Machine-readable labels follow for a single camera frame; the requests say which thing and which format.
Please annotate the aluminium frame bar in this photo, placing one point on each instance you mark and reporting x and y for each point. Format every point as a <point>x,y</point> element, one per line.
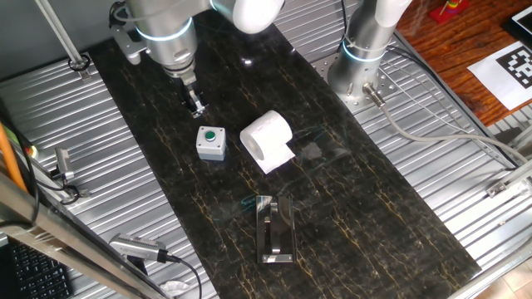
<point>62,245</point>

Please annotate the crumpled white tissue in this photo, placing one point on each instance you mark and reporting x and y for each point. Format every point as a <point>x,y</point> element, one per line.
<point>174,288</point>

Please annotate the red stacking toy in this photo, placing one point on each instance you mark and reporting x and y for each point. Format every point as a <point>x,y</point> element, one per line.
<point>449,10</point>

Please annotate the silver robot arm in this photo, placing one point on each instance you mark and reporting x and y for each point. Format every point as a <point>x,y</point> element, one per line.
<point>166,25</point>

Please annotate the silver ribbed camera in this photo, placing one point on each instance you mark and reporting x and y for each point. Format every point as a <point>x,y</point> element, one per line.
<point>135,247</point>

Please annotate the aluminium corner bracket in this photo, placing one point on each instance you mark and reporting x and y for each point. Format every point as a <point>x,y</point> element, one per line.
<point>505,184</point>

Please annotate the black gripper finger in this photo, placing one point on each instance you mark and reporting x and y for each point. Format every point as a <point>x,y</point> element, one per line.
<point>188,106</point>
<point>200,109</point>

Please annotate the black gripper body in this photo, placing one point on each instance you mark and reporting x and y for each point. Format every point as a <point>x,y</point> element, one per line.
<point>189,89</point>

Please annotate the black keyboard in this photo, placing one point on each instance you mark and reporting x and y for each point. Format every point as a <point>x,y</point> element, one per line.
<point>37,274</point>

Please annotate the grey clamp tool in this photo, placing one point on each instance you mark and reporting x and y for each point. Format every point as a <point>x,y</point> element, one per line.
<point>63,163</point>

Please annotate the white toilet paper roll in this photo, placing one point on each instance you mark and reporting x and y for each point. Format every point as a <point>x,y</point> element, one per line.
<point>270,133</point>

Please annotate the paper sheet with black marker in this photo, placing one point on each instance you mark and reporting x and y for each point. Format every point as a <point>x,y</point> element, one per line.
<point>505,72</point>

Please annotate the aluminium pole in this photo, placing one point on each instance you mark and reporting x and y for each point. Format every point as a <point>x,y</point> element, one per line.
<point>62,39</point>

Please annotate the brown wooden table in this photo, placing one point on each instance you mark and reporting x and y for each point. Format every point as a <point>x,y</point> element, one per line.
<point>453,50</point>

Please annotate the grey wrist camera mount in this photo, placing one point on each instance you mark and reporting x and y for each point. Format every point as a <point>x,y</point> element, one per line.
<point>126,45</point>

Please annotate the black marble pattern mat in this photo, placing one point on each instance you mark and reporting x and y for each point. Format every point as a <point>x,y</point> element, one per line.
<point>353,228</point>

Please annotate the orange pipe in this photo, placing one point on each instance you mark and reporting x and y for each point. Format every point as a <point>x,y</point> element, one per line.
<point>9,158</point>

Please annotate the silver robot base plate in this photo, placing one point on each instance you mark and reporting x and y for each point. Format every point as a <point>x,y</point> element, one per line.
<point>386,89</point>

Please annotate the white box green push button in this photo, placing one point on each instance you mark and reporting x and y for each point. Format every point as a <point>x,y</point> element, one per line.
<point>212,147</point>

